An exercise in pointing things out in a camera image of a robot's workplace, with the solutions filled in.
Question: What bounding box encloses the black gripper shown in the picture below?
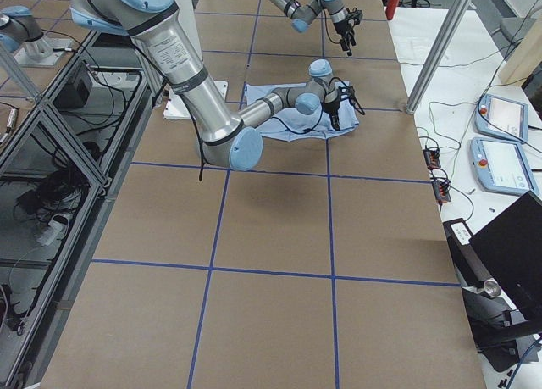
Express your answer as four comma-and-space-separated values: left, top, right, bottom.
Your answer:
323, 96, 341, 131
334, 19, 356, 57

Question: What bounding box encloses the light blue t-shirt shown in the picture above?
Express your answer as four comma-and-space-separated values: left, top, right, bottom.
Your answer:
257, 101, 359, 142

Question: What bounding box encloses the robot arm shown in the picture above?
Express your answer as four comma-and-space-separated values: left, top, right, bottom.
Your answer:
269, 0, 363, 57
70, 0, 340, 171

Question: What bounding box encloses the small orange relay box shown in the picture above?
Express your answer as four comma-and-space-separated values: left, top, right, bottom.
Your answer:
423, 148, 441, 169

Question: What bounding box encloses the brown paper table cover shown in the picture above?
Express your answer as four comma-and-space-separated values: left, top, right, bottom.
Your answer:
41, 0, 484, 388

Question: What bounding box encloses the far blue teach pendant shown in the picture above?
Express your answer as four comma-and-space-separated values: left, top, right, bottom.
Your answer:
475, 94, 528, 142

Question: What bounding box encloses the blue teach pendant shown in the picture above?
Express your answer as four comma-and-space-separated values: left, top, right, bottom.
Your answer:
475, 94, 528, 142
470, 137, 539, 196

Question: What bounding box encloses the near blue teach pendant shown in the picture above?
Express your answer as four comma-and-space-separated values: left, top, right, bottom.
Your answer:
470, 137, 539, 196

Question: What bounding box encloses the black monitor stand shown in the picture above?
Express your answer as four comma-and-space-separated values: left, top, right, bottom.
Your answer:
443, 192, 541, 372

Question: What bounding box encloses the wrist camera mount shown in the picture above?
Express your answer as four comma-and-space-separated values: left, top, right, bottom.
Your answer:
345, 8, 363, 26
336, 85, 357, 105

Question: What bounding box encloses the aluminium frame post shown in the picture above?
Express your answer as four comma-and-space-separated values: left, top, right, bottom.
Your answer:
406, 0, 472, 114

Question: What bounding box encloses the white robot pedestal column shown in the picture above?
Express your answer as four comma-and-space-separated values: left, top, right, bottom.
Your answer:
163, 0, 229, 122

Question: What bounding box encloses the black pendant cable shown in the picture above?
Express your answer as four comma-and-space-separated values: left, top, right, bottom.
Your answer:
417, 45, 526, 220

